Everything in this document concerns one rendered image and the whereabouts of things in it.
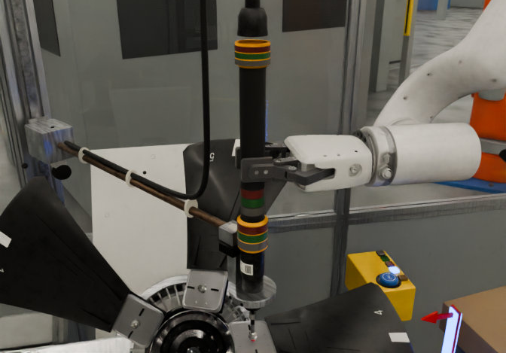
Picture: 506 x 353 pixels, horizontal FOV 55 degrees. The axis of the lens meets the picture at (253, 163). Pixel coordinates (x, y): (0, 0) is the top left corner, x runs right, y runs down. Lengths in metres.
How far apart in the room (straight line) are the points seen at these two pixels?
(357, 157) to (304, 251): 0.99
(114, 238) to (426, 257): 1.13
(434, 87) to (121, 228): 0.65
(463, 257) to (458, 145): 1.20
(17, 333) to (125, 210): 0.30
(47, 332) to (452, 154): 0.71
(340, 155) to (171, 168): 0.52
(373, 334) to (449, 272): 1.06
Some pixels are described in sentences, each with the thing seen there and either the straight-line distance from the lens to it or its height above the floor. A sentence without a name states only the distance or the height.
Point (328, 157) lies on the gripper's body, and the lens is 0.63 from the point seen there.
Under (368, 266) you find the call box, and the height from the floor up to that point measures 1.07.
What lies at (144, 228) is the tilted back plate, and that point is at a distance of 1.04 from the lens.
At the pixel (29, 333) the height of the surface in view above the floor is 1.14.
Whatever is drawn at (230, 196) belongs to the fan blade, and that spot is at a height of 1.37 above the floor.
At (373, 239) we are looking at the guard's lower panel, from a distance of 1.68.
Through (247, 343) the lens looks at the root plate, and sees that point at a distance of 0.80.
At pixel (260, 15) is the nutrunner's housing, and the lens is 0.59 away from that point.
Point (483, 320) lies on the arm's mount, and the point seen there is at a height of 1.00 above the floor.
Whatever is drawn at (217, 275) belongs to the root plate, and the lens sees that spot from 0.79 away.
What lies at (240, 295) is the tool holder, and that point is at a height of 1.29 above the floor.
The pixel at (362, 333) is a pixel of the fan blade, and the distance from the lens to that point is 0.86.
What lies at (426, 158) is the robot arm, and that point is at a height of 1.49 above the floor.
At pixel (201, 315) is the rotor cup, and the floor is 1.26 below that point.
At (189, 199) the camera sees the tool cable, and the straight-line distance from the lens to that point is 0.77.
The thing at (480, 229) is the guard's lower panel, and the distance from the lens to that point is 1.87.
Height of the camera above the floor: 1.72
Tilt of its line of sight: 22 degrees down
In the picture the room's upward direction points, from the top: straight up
